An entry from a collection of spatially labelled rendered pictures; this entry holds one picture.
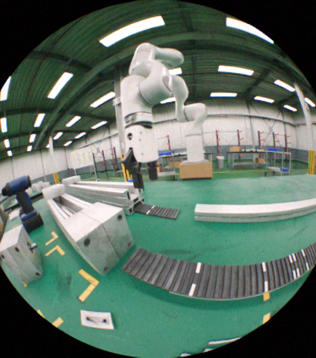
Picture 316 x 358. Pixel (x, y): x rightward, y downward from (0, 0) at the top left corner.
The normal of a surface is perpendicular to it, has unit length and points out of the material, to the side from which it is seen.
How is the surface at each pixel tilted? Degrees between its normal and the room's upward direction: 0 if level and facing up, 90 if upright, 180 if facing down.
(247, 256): 0
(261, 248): 0
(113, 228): 90
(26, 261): 90
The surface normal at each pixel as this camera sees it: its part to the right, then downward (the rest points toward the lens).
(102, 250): 0.89, 0.00
